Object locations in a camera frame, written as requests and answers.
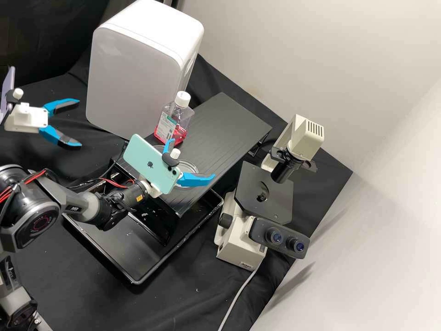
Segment black platform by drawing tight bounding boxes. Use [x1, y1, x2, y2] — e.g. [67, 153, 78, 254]
[111, 92, 273, 246]

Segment left wrist camera phone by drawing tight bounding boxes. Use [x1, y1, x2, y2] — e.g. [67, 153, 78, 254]
[0, 66, 24, 116]

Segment petri dish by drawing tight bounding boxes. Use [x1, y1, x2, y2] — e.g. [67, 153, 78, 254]
[151, 145, 202, 190]

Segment grey cable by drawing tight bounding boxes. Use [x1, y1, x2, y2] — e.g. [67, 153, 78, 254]
[213, 264, 260, 331]

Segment red liquid bottle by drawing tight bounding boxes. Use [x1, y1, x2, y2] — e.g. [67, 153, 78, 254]
[153, 91, 195, 146]

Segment cream microscope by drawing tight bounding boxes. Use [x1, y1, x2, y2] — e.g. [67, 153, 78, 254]
[214, 114, 327, 271]

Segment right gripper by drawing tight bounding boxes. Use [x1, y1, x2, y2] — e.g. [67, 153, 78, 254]
[143, 138, 217, 200]

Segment right wrist camera phone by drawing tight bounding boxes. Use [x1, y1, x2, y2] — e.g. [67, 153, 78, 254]
[123, 133, 182, 196]

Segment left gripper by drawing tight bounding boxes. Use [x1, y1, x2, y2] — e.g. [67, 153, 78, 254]
[4, 98, 83, 148]

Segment black tray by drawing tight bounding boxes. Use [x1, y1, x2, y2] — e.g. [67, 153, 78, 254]
[62, 188, 224, 285]

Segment wrist camera phone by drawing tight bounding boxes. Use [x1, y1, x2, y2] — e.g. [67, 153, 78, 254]
[123, 133, 182, 196]
[0, 66, 24, 116]

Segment black cable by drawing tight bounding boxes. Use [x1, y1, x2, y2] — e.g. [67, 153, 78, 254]
[105, 151, 129, 182]

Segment white box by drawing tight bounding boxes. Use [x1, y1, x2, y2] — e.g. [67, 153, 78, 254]
[85, 0, 205, 141]

